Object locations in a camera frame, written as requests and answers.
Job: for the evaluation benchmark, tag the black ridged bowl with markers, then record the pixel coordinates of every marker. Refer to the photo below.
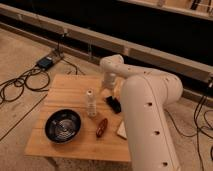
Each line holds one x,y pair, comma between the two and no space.
62,126

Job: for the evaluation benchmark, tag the wooden rail beam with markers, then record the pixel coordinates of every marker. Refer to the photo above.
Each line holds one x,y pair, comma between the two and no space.
173,63

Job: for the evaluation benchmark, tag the black rectangular device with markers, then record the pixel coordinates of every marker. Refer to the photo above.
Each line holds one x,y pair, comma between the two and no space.
114,104

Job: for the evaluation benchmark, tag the black power adapter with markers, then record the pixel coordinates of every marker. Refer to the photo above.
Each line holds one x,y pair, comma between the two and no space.
45,63

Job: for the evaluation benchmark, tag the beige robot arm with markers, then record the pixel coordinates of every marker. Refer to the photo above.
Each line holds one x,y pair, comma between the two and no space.
144,94

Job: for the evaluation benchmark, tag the white rectangular eraser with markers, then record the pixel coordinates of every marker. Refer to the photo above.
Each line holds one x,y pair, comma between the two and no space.
121,131

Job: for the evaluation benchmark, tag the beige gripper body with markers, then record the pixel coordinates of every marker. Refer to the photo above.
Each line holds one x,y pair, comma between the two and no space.
108,83

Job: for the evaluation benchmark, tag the red oblong object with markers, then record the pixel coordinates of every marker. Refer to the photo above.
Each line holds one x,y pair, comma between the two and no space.
101,127

